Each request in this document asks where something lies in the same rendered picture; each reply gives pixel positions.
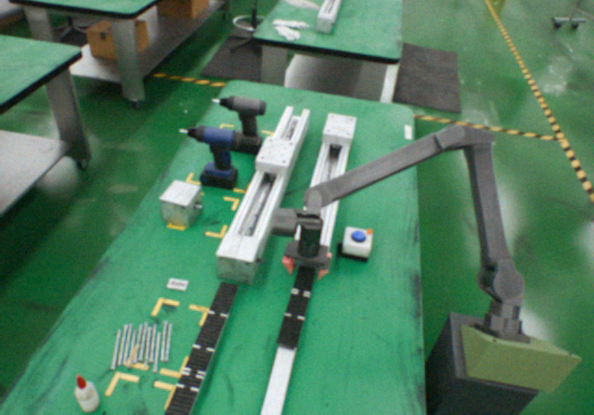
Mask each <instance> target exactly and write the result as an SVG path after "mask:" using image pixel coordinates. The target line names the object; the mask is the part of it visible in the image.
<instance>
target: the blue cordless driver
mask: <svg viewBox="0 0 594 415"><path fill-rule="evenodd" d="M181 133H187V136H188V137H191V138H194V139H196V140H197V142H200V143H205V144H210V145H209V147H210V152H211V153H212V154H213V162H208V163H206V164H205V166H204V168H203V169H202V171H201V174H200V183H201V184H202V185H203V186H204V187H210V188H220V189H227V190H232V189H233V187H234V185H235V183H237V181H238V179H239V170H238V168H234V165H233V164H231V163H232V161H231V156H230V150H229V149H232V148H233V149H237V148H238V147H239V142H240V133H239V131H236V130H231V129H225V128H219V127H213V126H204V125H199V126H198V127H189V128H188V130H184V131H181Z"/></svg>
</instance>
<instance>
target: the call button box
mask: <svg viewBox="0 0 594 415"><path fill-rule="evenodd" d="M356 230H360V231H362V232H364V233H365V238H364V240H363V241H356V240H353V238H352V233H354V231H356ZM366 232H368V231H367V230H362V229H357V228H350V227H347V228H346V231H345V236H344V241H343V243H340V242H338V243H337V248H342V258H345V259H350V260H356V261H360V262H365V263H366V262H367V260H368V258H369V254H370V249H371V239H372V233H371V234H368V233H366Z"/></svg>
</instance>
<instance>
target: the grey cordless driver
mask: <svg viewBox="0 0 594 415"><path fill-rule="evenodd" d="M213 101H216V102H219V106H221V107H224V108H226V109H227V110H228V111H234V110H235V111H236V112H238V113H239V120H240V121H241V127H242V129H238V130H237V131H239V133H240V142H239V147H238V148H237V149H233V148H232V149H229V150H230V151H235V152H241V153H247V154H253V155H258V154H259V152H260V149H261V148H262V147H263V137H262V136H259V132H257V130H258V126H257V120H256V115H258V116H259V115H261V116H264V115H265V112H266V102H265V100H261V99H257V98H250V97H235V96H229V97H221V98H219V100H214V99H213Z"/></svg>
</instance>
